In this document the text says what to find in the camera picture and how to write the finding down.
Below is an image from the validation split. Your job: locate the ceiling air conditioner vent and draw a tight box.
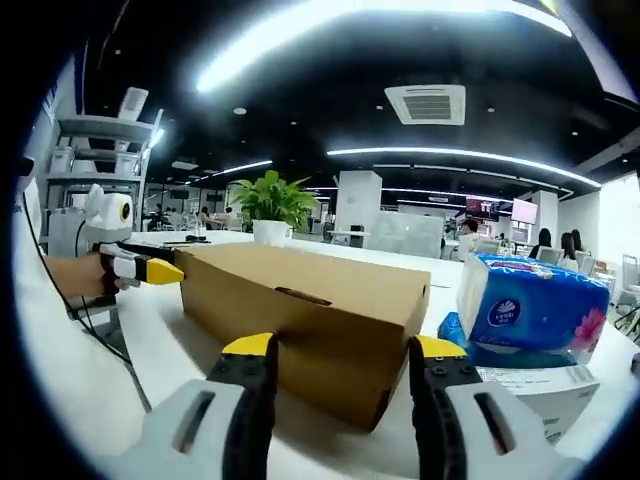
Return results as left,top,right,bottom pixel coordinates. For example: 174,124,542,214
383,84,467,126

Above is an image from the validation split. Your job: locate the dark blue tissue pack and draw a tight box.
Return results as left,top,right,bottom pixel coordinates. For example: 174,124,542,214
457,252,612,366

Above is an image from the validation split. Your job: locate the red wall screen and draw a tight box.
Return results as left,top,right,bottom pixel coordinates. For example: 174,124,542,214
464,196,501,221

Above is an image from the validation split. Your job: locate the small pink screen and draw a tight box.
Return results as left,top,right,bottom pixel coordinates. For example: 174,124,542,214
510,198,539,226

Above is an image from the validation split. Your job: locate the small white barcode carton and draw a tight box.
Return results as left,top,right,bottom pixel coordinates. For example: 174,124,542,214
474,364,601,446

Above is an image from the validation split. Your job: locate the long thin ceiling light strip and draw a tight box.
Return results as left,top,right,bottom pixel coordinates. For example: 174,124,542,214
326,146,603,189

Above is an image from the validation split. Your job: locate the short ceiling light strip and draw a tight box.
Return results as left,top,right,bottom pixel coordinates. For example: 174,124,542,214
199,159,274,179

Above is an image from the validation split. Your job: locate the wide ceiling light strip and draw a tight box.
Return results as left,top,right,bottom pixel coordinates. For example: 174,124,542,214
194,0,574,94

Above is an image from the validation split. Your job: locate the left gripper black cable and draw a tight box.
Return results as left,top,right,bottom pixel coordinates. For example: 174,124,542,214
73,214,96,256

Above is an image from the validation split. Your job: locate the blue wet wipes soft pack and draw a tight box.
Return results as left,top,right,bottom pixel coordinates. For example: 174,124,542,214
437,312,576,370

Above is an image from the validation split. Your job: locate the blue white wall poster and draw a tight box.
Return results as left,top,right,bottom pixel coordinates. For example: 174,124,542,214
42,54,76,131

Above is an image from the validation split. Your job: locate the person in white shirt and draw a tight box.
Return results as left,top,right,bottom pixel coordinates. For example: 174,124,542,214
12,189,151,454

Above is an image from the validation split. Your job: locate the brown cardboard shoe box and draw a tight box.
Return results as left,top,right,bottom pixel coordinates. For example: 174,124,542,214
172,242,433,432

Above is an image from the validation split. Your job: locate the person's left hand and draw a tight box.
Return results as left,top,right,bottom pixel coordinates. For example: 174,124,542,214
87,249,129,300

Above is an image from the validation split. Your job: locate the translucent desk divider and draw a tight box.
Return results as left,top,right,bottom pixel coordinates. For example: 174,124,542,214
367,209,446,259

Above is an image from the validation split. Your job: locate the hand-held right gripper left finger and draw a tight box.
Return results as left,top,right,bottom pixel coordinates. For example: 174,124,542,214
117,332,280,480

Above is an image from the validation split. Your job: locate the white square pillar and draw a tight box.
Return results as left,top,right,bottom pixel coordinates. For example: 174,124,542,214
334,170,383,246

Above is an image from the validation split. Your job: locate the grey storage shelf rack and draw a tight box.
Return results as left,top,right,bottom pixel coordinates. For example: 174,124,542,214
44,109,166,241

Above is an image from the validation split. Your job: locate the chest device cable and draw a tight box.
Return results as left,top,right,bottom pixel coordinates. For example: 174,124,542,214
22,189,151,414

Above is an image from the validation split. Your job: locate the green potted plant white pot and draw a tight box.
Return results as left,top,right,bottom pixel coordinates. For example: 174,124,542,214
228,169,321,246

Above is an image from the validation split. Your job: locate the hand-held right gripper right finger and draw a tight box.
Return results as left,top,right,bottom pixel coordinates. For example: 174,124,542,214
408,334,576,480

